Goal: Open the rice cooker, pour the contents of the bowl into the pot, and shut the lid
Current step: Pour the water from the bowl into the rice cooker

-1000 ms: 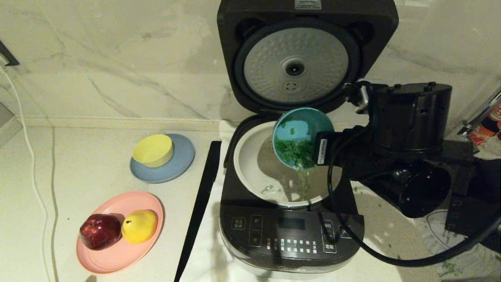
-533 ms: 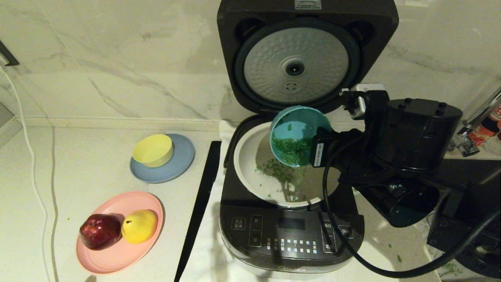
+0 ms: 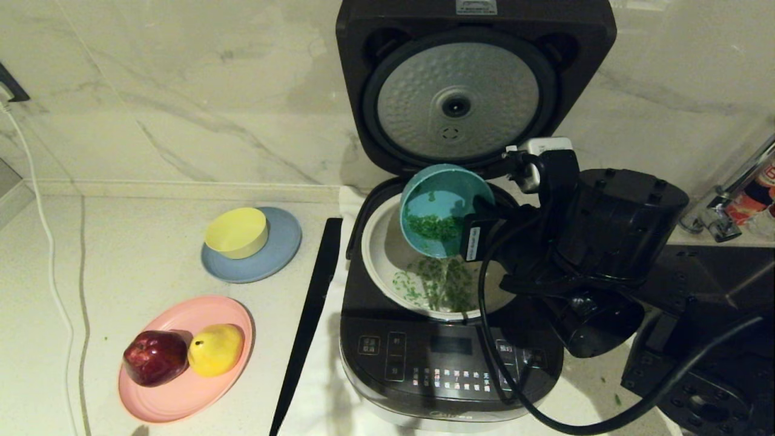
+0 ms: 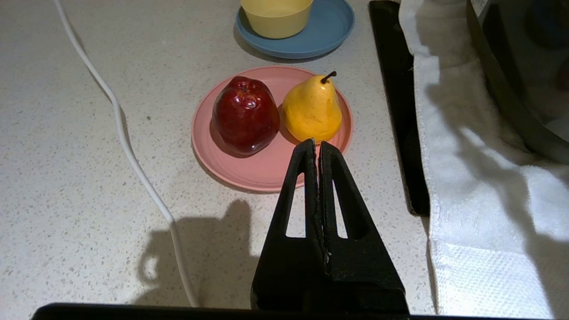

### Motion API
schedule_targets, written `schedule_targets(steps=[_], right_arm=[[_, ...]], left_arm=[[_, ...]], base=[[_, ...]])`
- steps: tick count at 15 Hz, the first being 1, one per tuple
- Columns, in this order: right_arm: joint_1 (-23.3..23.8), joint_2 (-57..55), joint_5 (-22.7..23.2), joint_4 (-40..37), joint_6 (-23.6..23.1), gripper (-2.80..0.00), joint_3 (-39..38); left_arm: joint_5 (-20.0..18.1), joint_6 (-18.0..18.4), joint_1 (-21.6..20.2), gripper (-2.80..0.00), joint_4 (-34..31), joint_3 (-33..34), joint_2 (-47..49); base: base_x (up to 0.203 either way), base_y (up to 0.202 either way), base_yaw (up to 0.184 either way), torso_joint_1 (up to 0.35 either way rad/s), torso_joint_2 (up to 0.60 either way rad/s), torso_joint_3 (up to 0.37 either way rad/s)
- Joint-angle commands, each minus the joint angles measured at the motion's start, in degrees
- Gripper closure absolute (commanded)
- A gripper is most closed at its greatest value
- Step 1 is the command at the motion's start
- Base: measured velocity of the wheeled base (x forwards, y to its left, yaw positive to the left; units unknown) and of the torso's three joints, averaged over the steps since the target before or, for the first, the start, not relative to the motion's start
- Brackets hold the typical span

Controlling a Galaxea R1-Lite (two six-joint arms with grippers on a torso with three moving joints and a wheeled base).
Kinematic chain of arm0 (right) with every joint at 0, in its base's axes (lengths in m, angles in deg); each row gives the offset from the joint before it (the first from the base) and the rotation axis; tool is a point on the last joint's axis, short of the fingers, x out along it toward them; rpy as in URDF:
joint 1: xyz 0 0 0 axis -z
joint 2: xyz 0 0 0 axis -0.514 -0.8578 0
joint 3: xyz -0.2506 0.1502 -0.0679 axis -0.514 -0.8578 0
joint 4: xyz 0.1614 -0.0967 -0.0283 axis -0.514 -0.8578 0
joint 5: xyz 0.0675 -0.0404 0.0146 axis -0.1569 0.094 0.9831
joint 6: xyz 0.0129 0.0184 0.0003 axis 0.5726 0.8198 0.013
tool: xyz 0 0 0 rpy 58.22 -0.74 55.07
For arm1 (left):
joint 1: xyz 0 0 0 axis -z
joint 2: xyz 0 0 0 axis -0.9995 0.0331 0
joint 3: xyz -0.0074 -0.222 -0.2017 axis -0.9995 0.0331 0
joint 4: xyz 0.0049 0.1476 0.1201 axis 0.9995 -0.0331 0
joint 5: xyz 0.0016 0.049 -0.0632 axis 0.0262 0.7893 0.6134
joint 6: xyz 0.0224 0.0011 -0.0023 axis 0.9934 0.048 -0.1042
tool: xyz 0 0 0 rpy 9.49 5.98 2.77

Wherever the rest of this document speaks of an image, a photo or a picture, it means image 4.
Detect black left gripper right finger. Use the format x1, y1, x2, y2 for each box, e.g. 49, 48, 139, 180
319, 141, 409, 314

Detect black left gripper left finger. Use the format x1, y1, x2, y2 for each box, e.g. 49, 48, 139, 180
250, 139, 329, 312

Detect yellow bowl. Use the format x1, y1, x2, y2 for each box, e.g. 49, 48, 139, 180
240, 0, 314, 39

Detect black rice cooker body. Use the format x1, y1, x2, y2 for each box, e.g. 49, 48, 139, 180
466, 0, 569, 165

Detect pink plate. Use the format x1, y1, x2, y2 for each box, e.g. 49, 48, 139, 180
191, 66, 354, 192

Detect white towel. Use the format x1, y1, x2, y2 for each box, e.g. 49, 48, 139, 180
398, 0, 569, 319

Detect yellow pear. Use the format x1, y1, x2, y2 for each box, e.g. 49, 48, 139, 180
283, 71, 343, 144

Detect dark red apple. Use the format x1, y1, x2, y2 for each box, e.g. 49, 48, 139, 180
212, 76, 280, 155

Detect black flat mat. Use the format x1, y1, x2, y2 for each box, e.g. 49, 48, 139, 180
369, 0, 431, 217

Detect blue plate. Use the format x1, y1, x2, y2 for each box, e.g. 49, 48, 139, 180
235, 0, 355, 60

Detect white cable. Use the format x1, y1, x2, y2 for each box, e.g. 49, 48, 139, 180
53, 0, 200, 307

